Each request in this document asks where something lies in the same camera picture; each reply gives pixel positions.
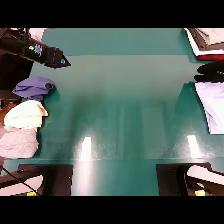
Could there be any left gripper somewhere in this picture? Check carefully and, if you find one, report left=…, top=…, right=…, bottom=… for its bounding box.
left=43, top=46, right=67, bottom=70

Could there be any light grey shirt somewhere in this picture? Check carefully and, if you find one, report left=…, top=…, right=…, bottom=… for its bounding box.
left=194, top=81, right=224, bottom=135

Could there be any purple garment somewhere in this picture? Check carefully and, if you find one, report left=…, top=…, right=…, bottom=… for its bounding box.
left=12, top=75, right=56, bottom=102

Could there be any cream garment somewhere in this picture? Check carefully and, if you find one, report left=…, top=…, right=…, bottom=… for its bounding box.
left=2, top=99, right=50, bottom=132

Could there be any pink garment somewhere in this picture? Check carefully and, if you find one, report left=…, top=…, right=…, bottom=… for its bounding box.
left=0, top=127, right=41, bottom=160

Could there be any brown garment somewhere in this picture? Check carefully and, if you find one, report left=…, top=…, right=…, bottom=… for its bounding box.
left=189, top=28, right=224, bottom=52

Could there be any red garment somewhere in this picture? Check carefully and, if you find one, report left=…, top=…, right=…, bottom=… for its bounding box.
left=196, top=53, right=224, bottom=62

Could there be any black cable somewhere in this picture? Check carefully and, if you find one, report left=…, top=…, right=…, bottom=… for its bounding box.
left=1, top=166, right=43, bottom=197

